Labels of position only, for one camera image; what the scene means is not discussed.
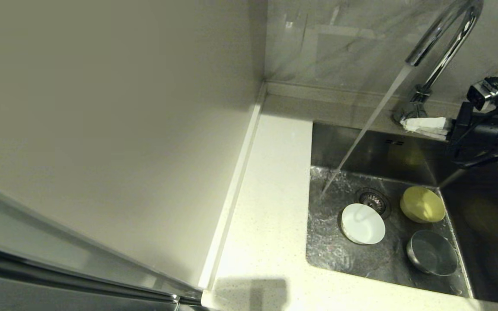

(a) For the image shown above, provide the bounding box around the chrome gooseneck faucet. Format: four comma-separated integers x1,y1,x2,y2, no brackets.
391,0,484,128

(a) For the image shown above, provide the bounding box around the yellow bowl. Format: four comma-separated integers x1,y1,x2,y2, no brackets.
400,186,446,224

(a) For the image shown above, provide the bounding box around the white bowl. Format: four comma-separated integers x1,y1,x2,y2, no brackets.
340,203,386,245

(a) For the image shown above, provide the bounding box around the pale blue bowl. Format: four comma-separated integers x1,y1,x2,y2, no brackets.
406,229,459,276

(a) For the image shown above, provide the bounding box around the stainless steel sink basin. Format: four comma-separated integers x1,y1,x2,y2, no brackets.
305,121,498,306

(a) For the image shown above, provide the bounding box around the running water stream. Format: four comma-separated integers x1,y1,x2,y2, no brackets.
319,64,413,199

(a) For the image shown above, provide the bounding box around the round metal drain strainer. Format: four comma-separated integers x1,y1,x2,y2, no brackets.
354,187,392,219

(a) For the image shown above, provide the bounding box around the white cabinet side panel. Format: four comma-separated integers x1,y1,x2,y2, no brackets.
0,0,268,298

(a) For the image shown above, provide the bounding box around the stainless steel appliance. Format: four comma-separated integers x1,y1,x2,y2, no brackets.
0,244,202,311

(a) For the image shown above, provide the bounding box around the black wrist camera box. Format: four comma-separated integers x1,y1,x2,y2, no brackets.
467,76,498,112

